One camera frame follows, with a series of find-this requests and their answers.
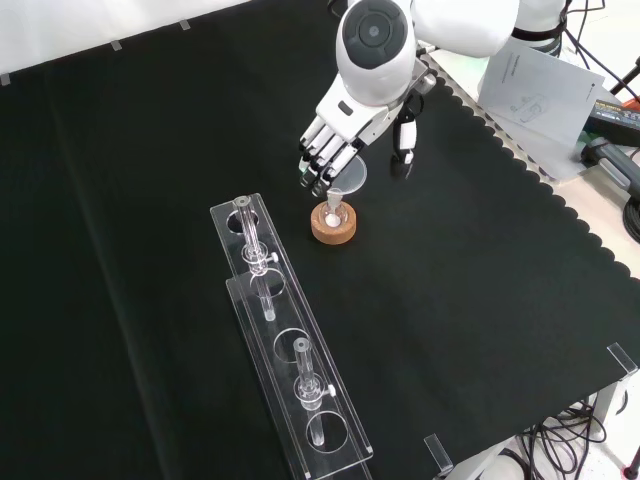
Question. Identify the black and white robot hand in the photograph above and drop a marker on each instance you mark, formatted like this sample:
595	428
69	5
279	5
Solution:
345	122

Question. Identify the clear plastic funnel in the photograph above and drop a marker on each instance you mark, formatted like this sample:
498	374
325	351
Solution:
355	175

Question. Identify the small round-bottom glass flask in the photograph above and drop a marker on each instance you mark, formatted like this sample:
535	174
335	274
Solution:
333	216

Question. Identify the clear acrylic funnel stand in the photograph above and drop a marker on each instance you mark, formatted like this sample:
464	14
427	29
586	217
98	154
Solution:
295	345

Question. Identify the pale board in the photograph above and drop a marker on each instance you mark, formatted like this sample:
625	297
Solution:
457	70

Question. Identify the black cloth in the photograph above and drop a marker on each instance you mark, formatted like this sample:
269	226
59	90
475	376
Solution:
450	275

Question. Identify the white paper booklet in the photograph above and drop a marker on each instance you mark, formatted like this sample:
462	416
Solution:
540	95

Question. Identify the black power adapter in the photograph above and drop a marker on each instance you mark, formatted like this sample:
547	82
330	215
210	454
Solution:
617	120

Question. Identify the black tripod leg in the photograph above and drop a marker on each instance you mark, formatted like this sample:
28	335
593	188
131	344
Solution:
625	77

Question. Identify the clear cloth clip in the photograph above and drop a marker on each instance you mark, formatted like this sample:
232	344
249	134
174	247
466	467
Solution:
439	455
622	360

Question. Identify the grey metal table leg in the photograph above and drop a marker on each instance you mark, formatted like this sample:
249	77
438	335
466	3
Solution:
607	405

